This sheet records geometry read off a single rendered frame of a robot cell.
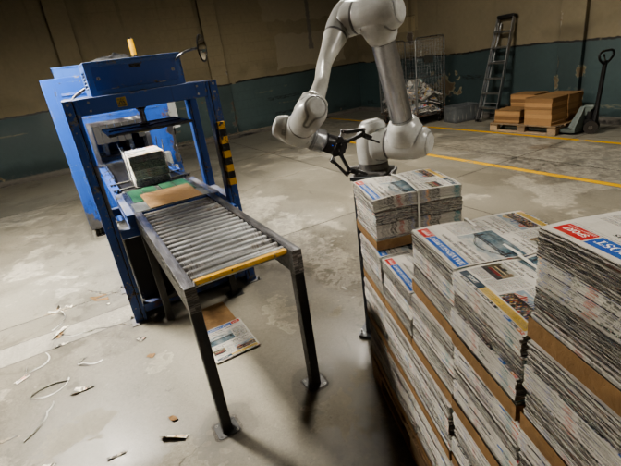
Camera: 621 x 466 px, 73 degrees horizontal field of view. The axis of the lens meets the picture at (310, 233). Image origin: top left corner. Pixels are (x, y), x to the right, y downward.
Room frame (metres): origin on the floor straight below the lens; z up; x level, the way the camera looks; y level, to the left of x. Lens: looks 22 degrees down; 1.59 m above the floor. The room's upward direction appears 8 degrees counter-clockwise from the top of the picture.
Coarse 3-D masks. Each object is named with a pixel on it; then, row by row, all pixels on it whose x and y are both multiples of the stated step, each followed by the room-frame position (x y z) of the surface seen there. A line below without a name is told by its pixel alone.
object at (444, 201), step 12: (420, 180) 1.70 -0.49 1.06; (432, 180) 1.68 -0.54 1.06; (444, 180) 1.66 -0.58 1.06; (432, 192) 1.59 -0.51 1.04; (444, 192) 1.60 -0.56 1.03; (456, 192) 1.60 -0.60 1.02; (432, 204) 1.59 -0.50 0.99; (444, 204) 1.59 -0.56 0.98; (456, 204) 1.60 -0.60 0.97; (432, 216) 1.60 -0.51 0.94; (444, 216) 1.60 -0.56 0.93; (456, 216) 1.60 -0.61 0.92
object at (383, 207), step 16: (384, 176) 1.85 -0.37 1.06; (368, 192) 1.65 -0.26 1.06; (384, 192) 1.61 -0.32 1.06; (400, 192) 1.58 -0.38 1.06; (368, 208) 1.64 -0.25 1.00; (384, 208) 1.56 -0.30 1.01; (400, 208) 1.57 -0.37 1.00; (368, 224) 1.67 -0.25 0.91; (384, 224) 1.56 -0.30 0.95; (400, 224) 1.57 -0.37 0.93
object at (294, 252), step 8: (216, 200) 2.75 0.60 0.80; (224, 200) 2.73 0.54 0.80; (232, 208) 2.52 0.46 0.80; (240, 216) 2.34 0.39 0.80; (248, 216) 2.32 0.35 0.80; (256, 224) 2.17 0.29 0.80; (264, 232) 2.03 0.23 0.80; (272, 232) 2.02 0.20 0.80; (280, 240) 1.89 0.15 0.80; (288, 240) 1.88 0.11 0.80; (288, 248) 1.79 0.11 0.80; (296, 248) 1.78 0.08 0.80; (288, 256) 1.79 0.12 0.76; (296, 256) 1.76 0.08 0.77; (288, 264) 1.80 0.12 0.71; (296, 264) 1.76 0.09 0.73; (296, 272) 1.75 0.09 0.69
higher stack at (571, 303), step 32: (576, 224) 0.62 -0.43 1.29; (608, 224) 0.60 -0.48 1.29; (544, 256) 0.62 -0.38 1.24; (576, 256) 0.55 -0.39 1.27; (608, 256) 0.51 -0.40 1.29; (544, 288) 0.61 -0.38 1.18; (576, 288) 0.55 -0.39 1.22; (608, 288) 0.49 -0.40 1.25; (544, 320) 0.60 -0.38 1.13; (576, 320) 0.54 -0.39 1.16; (608, 320) 0.49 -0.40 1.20; (544, 352) 0.60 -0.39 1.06; (576, 352) 0.53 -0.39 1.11; (608, 352) 0.47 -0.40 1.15; (544, 384) 0.58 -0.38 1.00; (576, 384) 0.52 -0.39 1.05; (544, 416) 0.58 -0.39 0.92; (576, 416) 0.50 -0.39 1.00; (608, 416) 0.45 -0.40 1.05; (576, 448) 0.50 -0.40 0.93; (608, 448) 0.44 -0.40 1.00
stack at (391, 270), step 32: (384, 256) 1.52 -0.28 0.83; (384, 288) 1.49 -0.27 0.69; (384, 320) 1.49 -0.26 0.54; (416, 320) 1.18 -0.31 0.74; (384, 352) 1.56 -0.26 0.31; (448, 352) 0.96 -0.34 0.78; (384, 384) 1.58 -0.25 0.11; (416, 384) 1.20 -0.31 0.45; (448, 384) 0.96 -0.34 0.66; (480, 384) 0.80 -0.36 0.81; (416, 416) 1.20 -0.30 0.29; (448, 416) 0.94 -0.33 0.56; (480, 416) 0.79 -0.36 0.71; (416, 448) 1.22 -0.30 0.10; (448, 448) 0.95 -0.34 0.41; (512, 448) 0.67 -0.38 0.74
